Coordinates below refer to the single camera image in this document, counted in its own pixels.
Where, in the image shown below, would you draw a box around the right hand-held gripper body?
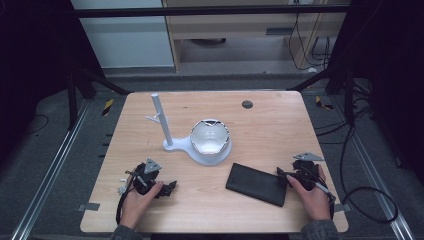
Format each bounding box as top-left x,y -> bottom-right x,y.
287,151 -> 325,192

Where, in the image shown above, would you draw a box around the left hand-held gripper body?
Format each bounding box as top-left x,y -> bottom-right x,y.
132,157 -> 163,196

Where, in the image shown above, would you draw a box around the black case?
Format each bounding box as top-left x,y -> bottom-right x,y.
225,162 -> 289,208

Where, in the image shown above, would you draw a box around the person's left hand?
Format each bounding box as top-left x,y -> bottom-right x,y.
119,180 -> 165,231

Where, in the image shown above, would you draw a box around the person's right hand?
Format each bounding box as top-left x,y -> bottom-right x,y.
286,164 -> 333,222

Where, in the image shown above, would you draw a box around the white connector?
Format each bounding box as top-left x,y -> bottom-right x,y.
117,177 -> 130,197

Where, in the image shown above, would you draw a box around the grey tape piece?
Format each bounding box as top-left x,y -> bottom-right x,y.
333,202 -> 352,214
76,201 -> 101,213

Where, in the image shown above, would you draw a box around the white round bowl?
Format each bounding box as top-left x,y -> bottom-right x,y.
189,118 -> 231,156

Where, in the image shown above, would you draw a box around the white stand with pole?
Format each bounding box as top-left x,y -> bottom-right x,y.
145,93 -> 233,167

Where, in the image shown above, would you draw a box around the yellow black tape strip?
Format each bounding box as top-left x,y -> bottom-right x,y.
101,98 -> 115,117
314,95 -> 335,111

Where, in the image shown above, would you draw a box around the dark curtain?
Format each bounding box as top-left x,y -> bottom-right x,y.
328,0 -> 424,178
0,0 -> 105,164

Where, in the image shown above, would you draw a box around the white cabinet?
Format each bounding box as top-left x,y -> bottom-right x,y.
70,0 -> 176,70

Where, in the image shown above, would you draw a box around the wooden desk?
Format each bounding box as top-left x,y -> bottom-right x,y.
162,0 -> 352,73

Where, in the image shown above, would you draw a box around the black horizontal bar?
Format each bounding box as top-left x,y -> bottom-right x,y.
71,5 -> 352,19

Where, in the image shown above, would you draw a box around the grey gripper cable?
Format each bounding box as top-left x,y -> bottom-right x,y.
309,179 -> 337,220

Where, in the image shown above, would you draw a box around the black strap cable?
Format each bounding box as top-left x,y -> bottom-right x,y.
115,170 -> 140,225

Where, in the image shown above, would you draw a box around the aluminium floor rail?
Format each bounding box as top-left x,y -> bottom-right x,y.
9,99 -> 92,240
332,99 -> 417,240

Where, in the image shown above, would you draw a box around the black metal stand frame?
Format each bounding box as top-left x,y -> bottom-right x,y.
286,62 -> 357,127
65,65 -> 132,132

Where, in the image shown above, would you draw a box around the black looped floor cable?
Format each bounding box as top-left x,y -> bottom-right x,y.
339,122 -> 400,225

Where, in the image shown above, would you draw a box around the black hanging cables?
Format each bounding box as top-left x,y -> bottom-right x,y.
287,12 -> 333,72

